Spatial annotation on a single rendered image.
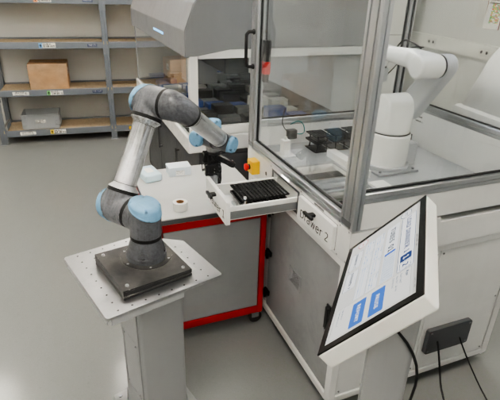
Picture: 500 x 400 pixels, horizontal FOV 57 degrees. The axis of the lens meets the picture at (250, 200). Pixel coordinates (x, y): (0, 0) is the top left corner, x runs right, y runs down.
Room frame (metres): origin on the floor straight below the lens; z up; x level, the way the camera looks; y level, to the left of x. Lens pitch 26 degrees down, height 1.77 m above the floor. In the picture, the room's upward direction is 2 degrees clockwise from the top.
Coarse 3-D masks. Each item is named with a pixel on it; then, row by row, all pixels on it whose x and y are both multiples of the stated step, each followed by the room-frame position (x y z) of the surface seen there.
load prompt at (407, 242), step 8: (408, 216) 1.21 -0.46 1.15; (416, 216) 1.17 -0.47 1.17; (408, 224) 1.16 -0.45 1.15; (408, 232) 1.11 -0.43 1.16; (400, 240) 1.09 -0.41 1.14; (408, 240) 1.06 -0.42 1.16; (400, 248) 1.05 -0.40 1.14; (408, 248) 1.01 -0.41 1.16; (400, 256) 1.01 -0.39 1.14; (408, 256) 0.97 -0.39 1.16; (400, 264) 0.97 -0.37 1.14; (408, 264) 0.94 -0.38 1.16
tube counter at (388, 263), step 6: (390, 246) 1.11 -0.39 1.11; (396, 246) 1.08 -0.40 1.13; (384, 252) 1.10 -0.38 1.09; (390, 252) 1.07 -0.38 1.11; (384, 258) 1.07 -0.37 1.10; (390, 258) 1.04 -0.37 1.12; (384, 264) 1.03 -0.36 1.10; (390, 264) 1.00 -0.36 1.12; (384, 270) 1.00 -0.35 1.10; (390, 270) 0.97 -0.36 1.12; (384, 276) 0.97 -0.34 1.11; (390, 276) 0.94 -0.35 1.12
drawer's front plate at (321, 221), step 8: (304, 200) 1.77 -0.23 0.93; (304, 208) 1.76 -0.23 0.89; (312, 208) 1.70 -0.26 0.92; (304, 216) 1.76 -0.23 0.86; (320, 216) 1.64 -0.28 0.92; (304, 224) 1.75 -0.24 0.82; (320, 224) 1.64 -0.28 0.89; (328, 224) 1.59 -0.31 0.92; (312, 232) 1.69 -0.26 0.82; (328, 232) 1.58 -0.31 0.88; (336, 232) 1.56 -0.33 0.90; (328, 240) 1.57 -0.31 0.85
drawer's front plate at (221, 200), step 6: (210, 180) 1.95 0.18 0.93; (210, 186) 1.92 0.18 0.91; (216, 186) 1.89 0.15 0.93; (216, 192) 1.84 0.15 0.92; (216, 198) 1.84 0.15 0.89; (222, 198) 1.77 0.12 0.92; (210, 204) 1.92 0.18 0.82; (222, 204) 1.76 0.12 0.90; (228, 204) 1.72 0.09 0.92; (216, 210) 1.85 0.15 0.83; (228, 210) 1.72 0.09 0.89; (228, 216) 1.72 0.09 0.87; (228, 222) 1.72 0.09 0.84
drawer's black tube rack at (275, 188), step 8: (240, 184) 1.98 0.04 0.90; (248, 184) 1.99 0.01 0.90; (256, 184) 1.99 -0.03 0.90; (264, 184) 1.99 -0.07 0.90; (272, 184) 1.99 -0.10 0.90; (232, 192) 1.95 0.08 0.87; (248, 192) 1.89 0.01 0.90; (256, 192) 1.89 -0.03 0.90; (264, 192) 1.91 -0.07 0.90; (272, 192) 1.91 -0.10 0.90; (280, 192) 1.90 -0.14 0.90; (288, 192) 1.91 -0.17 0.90; (240, 200) 1.87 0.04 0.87; (248, 200) 1.82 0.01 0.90; (256, 200) 1.88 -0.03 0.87; (264, 200) 1.86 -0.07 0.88
